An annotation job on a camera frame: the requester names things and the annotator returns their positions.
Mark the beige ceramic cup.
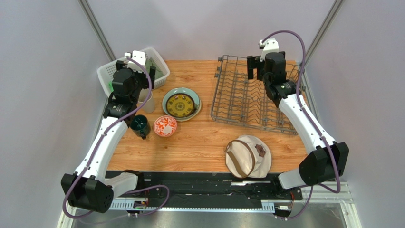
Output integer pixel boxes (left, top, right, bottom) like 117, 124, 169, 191
137, 89, 155, 114

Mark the dark green mug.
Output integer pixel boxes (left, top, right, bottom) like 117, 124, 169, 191
129, 114, 151, 140

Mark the yellow patterned black-rim plate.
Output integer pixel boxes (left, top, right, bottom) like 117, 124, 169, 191
165, 93, 195, 118

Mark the red white ceramic bowl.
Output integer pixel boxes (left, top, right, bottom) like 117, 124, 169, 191
153, 115, 178, 137

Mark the light green flower plate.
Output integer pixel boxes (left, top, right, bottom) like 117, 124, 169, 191
162, 87, 201, 104

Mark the cream bird plate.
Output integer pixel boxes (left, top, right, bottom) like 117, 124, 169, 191
162, 101, 202, 122

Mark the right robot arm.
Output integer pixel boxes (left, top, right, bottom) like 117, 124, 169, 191
247, 52, 349, 193

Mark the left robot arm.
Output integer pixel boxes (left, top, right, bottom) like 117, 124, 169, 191
61, 57, 155, 219

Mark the olive green cloth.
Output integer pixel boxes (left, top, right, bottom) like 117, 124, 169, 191
145, 58, 164, 80

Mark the bright green cloth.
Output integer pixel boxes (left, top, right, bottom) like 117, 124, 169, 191
108, 82, 114, 92

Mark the white plastic basket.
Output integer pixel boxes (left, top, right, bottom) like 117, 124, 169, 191
97, 47, 170, 96

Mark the cream bucket hat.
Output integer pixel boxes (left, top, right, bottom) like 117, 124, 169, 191
224, 135, 272, 179

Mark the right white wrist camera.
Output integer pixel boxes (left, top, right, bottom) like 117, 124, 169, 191
259, 38, 279, 61

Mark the grey wire dish rack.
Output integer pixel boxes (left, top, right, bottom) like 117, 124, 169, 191
211, 55, 297, 135

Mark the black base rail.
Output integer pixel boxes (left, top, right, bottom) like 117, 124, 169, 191
129, 171, 303, 209

